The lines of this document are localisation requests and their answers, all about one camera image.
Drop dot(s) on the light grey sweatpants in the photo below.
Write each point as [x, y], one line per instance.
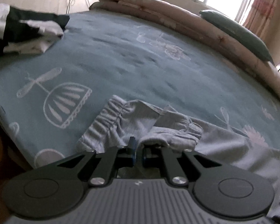
[142, 123]

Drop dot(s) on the teal pillow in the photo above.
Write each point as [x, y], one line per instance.
[235, 30]

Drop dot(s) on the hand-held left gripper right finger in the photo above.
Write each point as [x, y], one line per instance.
[145, 157]

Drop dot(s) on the rolled floral quilt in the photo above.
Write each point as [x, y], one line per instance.
[154, 7]

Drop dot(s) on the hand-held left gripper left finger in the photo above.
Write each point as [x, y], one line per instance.
[132, 152]

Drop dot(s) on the teal printed bed sheet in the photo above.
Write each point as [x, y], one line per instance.
[107, 58]

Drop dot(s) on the black and white clothes pile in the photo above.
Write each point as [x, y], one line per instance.
[18, 28]

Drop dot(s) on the patterned curtain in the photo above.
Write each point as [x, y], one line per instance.
[259, 4]

